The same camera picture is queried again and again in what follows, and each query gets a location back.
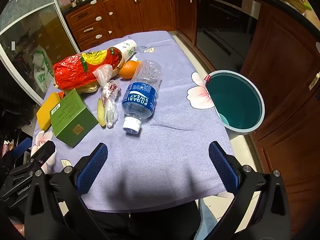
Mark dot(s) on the glass sliding door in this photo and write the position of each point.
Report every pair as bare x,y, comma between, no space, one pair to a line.
30,30

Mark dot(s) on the green cardboard box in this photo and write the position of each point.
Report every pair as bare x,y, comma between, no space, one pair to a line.
72,120

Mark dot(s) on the wooden drawer unit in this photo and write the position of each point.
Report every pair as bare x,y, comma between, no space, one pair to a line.
85,27

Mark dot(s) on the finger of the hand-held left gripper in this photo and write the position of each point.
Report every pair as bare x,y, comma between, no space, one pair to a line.
45,151
22,145

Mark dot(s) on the black built-in oven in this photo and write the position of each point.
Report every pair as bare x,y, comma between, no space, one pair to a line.
220,30

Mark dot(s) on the teal round bin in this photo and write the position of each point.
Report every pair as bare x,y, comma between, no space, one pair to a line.
237,100

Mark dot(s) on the white green print paper cup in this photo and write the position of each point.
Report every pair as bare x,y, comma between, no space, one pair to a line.
126,48

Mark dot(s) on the clear blue label plastic bottle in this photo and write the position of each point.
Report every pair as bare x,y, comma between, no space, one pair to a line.
140,97

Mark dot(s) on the wooden double door cabinet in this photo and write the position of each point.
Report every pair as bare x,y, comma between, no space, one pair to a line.
140,12

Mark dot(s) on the yellow box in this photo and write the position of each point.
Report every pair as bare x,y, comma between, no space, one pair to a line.
47,110

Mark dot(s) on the clear plastic bag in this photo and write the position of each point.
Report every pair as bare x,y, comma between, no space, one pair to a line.
110,105

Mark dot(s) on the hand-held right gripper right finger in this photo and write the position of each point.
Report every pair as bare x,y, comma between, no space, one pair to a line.
223,167

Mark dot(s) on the narrow wooden corner cabinet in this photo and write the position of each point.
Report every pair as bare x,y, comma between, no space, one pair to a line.
185,12

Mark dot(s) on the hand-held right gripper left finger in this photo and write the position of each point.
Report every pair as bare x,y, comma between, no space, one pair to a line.
92,170

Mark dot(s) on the yellow green fruit peel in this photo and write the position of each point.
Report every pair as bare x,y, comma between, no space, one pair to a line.
100,112

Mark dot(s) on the green white shopping bag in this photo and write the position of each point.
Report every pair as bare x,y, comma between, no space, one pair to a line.
42,70

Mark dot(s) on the orange fruit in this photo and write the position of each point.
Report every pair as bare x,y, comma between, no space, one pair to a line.
127,69

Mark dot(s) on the red yellow plastic bag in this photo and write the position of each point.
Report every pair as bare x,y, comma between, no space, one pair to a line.
72,72

